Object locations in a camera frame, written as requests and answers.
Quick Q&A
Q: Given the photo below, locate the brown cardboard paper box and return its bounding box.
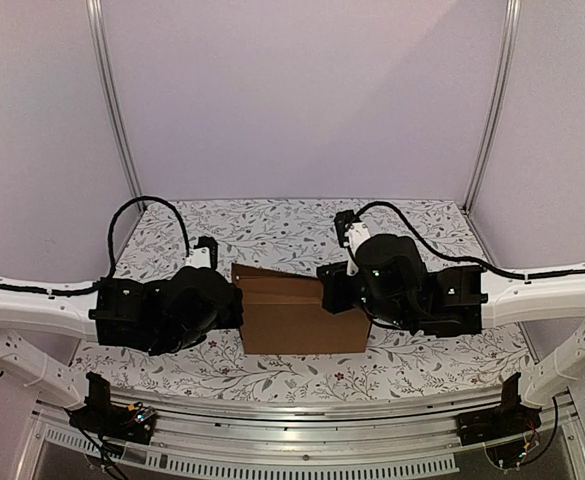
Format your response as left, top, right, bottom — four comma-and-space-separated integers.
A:
231, 263, 371, 356

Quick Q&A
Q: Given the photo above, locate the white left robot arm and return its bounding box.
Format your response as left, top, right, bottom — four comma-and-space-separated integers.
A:
0, 263, 243, 434

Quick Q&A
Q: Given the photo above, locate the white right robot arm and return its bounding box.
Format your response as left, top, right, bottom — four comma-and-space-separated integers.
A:
316, 231, 585, 436

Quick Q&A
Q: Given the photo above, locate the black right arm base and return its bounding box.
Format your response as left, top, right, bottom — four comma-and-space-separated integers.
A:
455, 373, 541, 470

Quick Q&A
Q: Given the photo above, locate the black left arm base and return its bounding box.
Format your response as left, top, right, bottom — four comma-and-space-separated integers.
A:
67, 372, 157, 445

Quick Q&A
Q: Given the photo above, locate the floral patterned table mat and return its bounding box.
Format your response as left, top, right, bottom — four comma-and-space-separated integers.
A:
71, 199, 531, 404

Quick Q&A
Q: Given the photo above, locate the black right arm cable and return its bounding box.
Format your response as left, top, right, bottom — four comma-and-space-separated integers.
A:
356, 200, 585, 280

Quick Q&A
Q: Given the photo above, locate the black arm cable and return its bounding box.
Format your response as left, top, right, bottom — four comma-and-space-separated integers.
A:
356, 200, 585, 280
0, 195, 193, 297

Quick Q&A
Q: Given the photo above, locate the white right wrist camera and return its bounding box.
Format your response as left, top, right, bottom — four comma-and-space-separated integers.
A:
334, 210, 371, 276

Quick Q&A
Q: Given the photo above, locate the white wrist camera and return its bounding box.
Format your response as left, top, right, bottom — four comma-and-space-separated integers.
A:
185, 236, 218, 270
334, 210, 371, 276

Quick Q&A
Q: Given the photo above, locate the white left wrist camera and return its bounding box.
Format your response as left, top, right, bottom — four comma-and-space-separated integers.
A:
185, 236, 218, 270

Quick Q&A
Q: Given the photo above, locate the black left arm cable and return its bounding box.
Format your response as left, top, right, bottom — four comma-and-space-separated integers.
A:
0, 195, 193, 297

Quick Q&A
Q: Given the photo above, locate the aluminium front rail frame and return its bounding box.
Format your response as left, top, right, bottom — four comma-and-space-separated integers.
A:
14, 384, 585, 480

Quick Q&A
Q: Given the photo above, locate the left aluminium corner post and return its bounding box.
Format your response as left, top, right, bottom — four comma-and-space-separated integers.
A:
86, 0, 142, 197

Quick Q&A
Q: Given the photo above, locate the aluminium corner post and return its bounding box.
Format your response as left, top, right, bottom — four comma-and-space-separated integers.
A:
461, 0, 521, 217
86, 0, 142, 197

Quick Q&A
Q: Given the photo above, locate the right aluminium corner post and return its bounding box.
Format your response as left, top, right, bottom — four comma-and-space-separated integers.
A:
461, 0, 521, 217

